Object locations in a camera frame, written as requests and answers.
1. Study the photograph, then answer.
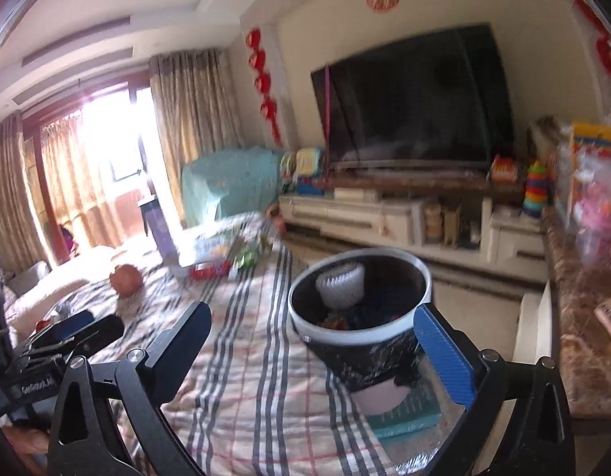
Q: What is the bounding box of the orange apple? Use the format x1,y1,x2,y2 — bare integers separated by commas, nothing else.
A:
110,263,143,299

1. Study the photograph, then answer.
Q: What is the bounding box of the red heart ornament string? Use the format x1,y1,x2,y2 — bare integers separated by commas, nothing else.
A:
244,28,282,146

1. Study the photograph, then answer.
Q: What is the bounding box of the clear storage box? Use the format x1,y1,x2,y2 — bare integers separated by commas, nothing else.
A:
553,123,611,269

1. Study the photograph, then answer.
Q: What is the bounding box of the stacking ring toy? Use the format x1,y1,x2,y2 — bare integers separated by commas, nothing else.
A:
522,159,550,220

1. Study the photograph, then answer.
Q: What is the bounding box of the red orange snack wrapper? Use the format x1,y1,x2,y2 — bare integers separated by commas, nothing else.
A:
188,263,230,282

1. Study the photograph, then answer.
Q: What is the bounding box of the red toy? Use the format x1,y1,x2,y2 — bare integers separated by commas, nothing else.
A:
489,155,517,185

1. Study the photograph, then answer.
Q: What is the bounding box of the teal box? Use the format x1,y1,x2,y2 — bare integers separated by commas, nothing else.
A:
369,372,444,440

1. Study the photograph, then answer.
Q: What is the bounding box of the green snack wrapper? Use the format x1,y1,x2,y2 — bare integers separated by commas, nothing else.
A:
233,237,273,269

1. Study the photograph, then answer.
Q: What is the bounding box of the purple water bottle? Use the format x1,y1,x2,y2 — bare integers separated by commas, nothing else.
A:
137,197,181,267

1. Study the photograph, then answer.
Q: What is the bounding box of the black television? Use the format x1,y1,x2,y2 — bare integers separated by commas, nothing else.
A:
310,23,516,173

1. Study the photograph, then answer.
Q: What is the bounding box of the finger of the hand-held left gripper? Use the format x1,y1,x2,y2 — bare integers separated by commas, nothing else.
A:
17,310,96,354
22,314,126,366

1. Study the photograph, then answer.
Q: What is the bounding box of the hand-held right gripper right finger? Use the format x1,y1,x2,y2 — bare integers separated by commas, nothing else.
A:
413,303,577,476

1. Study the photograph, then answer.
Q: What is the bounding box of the teal covered furniture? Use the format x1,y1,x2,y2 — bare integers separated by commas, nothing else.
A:
180,146,282,232

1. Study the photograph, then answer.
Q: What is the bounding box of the brown patterned curtain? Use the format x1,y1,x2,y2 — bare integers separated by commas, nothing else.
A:
0,113,54,272
149,48,248,232

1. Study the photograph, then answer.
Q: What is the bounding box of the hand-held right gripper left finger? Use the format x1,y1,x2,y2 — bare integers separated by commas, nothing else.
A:
48,300,213,476

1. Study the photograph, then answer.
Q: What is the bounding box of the pink flat object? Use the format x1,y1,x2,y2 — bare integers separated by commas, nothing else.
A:
594,301,611,354

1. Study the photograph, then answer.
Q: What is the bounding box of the blue toy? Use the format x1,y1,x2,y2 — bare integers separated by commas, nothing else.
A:
296,177,329,196

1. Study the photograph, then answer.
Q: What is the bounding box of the white tv cabinet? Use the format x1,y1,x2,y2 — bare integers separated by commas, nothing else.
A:
278,169,550,284

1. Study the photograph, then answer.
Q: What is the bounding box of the red wall ornament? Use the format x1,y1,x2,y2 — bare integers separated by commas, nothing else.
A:
572,0,611,111

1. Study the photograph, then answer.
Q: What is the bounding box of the white bin with black bag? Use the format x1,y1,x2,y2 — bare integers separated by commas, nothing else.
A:
288,246,434,415

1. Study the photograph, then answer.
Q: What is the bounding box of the white foam packing piece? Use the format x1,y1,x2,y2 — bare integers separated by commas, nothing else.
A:
315,263,366,311

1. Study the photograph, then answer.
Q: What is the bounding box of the sheer curtain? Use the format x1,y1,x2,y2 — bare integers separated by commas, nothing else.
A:
40,115,114,250

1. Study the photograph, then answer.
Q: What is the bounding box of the green picture book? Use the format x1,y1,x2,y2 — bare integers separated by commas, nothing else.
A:
179,229,248,272

